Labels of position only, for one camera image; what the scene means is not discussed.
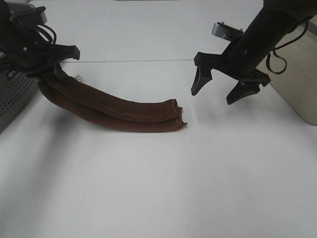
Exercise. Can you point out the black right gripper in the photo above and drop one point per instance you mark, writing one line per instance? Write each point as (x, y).
(239, 60)

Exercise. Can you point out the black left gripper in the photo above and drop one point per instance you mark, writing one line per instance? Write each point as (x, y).
(31, 50)

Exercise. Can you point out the brown towel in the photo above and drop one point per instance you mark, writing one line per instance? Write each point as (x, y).
(109, 111)

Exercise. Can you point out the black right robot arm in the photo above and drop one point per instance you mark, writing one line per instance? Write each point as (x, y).
(278, 18)

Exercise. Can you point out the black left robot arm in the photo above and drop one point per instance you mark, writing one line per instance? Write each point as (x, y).
(3, 15)

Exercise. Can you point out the grey perforated plastic basket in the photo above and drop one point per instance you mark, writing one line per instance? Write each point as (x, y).
(16, 91)

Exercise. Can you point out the beige storage box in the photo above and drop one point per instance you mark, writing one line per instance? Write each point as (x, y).
(298, 84)

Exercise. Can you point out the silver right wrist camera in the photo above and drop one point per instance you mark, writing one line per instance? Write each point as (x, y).
(226, 32)

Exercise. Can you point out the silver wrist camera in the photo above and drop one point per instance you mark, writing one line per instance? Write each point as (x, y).
(226, 32)
(28, 14)

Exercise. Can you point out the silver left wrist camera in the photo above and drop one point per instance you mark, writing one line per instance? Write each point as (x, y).
(28, 14)

